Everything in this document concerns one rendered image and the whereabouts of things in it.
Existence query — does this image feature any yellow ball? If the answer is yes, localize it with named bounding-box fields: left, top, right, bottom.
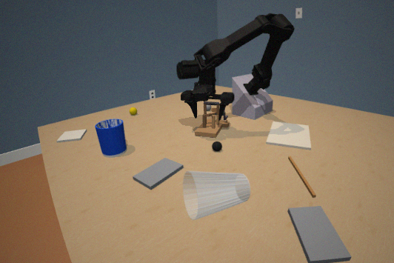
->
left=130, top=107, right=137, bottom=115

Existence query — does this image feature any black ball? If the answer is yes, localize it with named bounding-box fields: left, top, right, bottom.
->
left=212, top=142, right=222, bottom=151

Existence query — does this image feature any beige flat square plate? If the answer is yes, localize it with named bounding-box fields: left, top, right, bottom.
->
left=56, top=129, right=87, bottom=142

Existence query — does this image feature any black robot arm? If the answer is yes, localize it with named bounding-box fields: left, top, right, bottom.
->
left=176, top=13, right=294, bottom=102

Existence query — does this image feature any brown wooden rod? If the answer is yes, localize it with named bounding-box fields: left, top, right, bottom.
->
left=288, top=156, right=316, bottom=198

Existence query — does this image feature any blue cup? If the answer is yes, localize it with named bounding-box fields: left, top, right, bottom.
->
left=95, top=119, right=127, bottom=158

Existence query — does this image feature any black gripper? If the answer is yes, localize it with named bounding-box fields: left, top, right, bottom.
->
left=181, top=77, right=234, bottom=121

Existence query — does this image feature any cream flat square pad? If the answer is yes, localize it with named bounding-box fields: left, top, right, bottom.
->
left=266, top=121, right=311, bottom=150

